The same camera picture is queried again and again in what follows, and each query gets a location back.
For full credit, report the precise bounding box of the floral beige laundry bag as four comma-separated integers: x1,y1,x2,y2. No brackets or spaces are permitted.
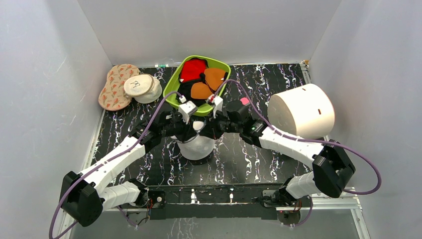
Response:
98,64,140,111

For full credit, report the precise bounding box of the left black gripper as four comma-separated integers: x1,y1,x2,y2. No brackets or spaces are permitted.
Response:
160,112,197,143

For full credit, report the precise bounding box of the small pink eraser block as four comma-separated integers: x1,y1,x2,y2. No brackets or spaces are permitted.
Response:
240,97,250,106

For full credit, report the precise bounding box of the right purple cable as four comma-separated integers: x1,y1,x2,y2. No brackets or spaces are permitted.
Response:
211,79,382,228

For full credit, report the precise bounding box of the purple cable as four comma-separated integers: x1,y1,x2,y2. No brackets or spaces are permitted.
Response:
48,91,187,239
211,79,382,228

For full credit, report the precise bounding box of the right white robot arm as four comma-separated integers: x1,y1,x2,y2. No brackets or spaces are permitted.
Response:
200,101,355,206

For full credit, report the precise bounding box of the white mesh laundry bag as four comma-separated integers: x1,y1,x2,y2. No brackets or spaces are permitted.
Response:
172,121,215,161

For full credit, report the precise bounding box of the cream round laundry bag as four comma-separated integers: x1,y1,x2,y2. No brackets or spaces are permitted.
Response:
124,74,162,104

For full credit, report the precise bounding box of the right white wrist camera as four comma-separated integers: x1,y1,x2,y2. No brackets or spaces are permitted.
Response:
207,94,223,119

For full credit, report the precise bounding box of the orange black bra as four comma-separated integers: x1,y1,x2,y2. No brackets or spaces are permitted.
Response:
178,68,228,106

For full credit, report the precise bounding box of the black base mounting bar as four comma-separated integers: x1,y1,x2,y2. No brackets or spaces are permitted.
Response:
113,184,330,221

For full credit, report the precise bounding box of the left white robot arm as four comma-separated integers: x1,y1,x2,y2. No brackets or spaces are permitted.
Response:
60,112,205,227

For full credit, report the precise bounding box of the green plastic tray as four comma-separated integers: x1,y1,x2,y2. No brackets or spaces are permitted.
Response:
163,55,231,117

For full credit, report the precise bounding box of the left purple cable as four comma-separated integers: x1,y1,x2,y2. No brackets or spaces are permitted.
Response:
48,91,187,239

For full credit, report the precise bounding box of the large white cylinder bag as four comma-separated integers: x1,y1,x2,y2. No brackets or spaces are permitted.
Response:
267,84,335,139

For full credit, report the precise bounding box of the red bra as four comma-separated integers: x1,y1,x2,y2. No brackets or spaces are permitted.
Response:
179,58,209,83

